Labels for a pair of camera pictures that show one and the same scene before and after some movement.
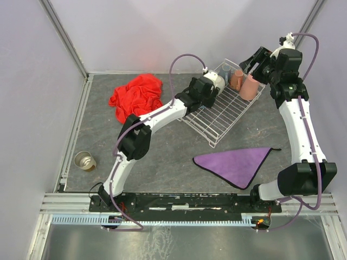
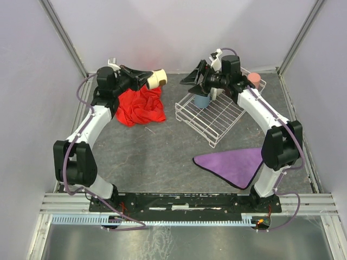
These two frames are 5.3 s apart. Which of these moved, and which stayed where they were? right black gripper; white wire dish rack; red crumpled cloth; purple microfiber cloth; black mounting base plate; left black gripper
Moved: right black gripper; left black gripper
Stayed: red crumpled cloth; white wire dish rack; purple microfiber cloth; black mounting base plate
